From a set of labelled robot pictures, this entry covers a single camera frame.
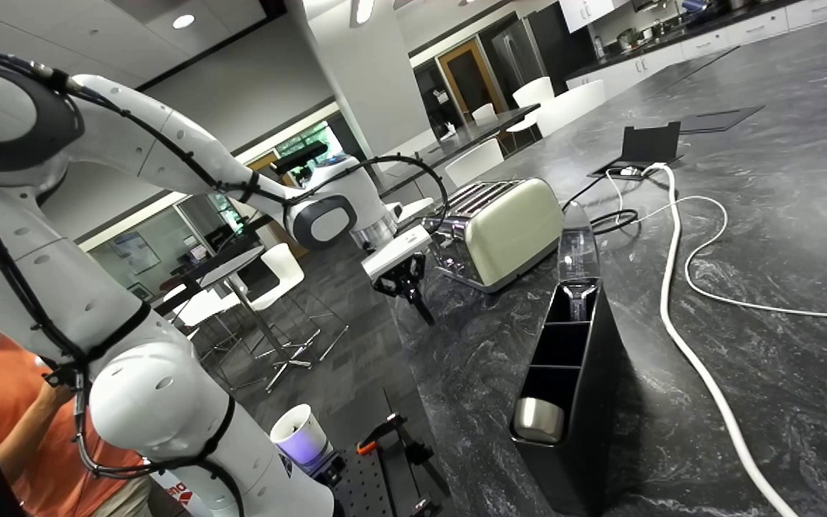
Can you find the clear plastic bottle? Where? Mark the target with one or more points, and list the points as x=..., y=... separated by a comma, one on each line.
x=577, y=263

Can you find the black compartment organizer box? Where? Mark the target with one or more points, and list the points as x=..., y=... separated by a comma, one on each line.
x=577, y=370

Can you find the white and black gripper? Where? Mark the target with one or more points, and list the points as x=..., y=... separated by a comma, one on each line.
x=401, y=265

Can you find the black mounting rail with clamp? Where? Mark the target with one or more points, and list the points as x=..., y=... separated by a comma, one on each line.
x=389, y=472

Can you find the person in orange shirt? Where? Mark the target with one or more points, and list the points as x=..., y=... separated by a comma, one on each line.
x=37, y=456

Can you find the shiny metal cup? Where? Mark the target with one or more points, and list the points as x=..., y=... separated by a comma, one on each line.
x=538, y=421

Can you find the white chair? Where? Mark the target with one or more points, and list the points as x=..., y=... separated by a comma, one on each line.
x=215, y=286

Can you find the white paper cup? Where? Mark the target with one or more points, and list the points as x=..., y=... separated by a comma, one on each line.
x=302, y=438

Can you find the cream green toaster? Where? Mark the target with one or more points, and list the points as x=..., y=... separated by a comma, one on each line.
x=491, y=230

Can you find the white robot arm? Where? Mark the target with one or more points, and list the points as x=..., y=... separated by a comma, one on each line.
x=138, y=380

